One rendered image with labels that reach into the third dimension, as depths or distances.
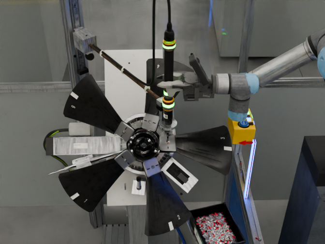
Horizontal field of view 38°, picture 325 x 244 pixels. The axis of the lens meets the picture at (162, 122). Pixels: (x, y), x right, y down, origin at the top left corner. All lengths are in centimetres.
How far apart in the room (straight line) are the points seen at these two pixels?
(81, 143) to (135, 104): 30
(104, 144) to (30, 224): 136
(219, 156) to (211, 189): 125
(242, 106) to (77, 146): 71
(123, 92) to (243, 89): 62
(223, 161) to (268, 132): 102
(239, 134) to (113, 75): 63
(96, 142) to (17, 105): 84
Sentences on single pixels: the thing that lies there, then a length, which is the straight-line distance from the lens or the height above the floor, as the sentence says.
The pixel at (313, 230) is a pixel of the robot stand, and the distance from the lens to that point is 221.
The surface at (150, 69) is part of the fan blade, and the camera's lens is 197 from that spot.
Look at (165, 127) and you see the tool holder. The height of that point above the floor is 129.
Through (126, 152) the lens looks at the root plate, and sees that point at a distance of 189.
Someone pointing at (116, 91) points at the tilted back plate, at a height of 122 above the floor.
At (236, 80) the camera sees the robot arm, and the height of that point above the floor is 149.
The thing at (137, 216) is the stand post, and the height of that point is 65.
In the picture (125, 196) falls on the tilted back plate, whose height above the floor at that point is 87.
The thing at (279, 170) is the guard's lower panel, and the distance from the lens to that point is 313.
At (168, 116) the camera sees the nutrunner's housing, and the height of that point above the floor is 134.
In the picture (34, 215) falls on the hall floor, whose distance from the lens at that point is 331.
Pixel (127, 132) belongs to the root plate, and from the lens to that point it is 190.
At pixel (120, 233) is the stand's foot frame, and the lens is 302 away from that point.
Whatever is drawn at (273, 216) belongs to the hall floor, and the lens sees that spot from 329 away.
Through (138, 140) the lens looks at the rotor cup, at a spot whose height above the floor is 124.
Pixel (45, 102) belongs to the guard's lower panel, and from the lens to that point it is 271.
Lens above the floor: 244
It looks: 39 degrees down
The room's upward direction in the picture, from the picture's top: straight up
